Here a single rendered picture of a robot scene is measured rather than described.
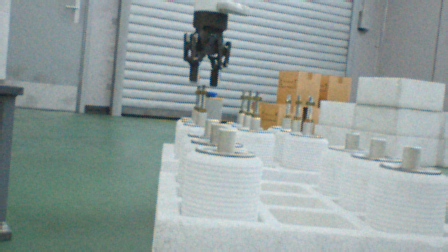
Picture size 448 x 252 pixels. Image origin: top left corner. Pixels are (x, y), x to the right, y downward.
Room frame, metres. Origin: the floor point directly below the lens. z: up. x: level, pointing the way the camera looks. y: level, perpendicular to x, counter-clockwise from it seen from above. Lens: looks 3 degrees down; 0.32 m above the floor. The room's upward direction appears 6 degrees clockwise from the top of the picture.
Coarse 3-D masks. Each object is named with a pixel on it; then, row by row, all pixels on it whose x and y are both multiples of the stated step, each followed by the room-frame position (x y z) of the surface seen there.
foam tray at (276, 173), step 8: (168, 144) 1.55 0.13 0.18; (168, 152) 1.35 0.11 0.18; (168, 160) 1.19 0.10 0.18; (176, 160) 1.20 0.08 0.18; (168, 168) 1.19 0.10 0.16; (176, 168) 1.19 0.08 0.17; (264, 168) 1.22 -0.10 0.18; (272, 168) 1.23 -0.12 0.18; (280, 168) 1.24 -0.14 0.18; (264, 176) 1.21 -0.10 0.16; (272, 176) 1.21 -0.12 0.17; (280, 176) 1.21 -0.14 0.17; (288, 176) 1.21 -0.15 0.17; (296, 176) 1.21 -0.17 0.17; (304, 176) 1.22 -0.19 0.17; (312, 176) 1.22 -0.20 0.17
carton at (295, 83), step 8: (280, 72) 5.25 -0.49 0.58; (288, 72) 5.15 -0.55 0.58; (296, 72) 5.05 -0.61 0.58; (304, 72) 5.04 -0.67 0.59; (280, 80) 5.24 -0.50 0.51; (288, 80) 5.14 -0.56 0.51; (296, 80) 5.04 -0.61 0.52; (304, 80) 5.05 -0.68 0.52; (312, 80) 5.09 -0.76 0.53; (280, 88) 5.23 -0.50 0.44; (288, 88) 5.13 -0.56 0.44; (296, 88) 5.03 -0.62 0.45; (304, 88) 5.05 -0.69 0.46; (312, 88) 5.09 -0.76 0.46; (280, 96) 5.22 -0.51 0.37; (296, 96) 5.02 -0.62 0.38; (304, 96) 5.06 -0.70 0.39; (296, 104) 5.02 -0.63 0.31; (304, 104) 5.06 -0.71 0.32
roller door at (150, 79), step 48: (144, 0) 6.43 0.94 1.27; (192, 0) 6.69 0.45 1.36; (240, 0) 6.98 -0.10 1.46; (288, 0) 7.29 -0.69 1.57; (336, 0) 7.64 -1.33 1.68; (144, 48) 6.45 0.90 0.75; (240, 48) 7.03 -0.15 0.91; (288, 48) 7.35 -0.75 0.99; (336, 48) 7.68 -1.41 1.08; (144, 96) 6.47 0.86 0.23; (192, 96) 6.75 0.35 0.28
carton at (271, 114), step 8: (264, 104) 5.17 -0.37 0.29; (272, 104) 5.05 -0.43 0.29; (280, 104) 4.95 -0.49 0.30; (264, 112) 5.16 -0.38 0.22; (272, 112) 5.04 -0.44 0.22; (280, 112) 4.95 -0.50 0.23; (264, 120) 5.14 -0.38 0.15; (272, 120) 5.03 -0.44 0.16; (280, 120) 4.96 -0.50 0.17; (264, 128) 5.13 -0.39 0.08
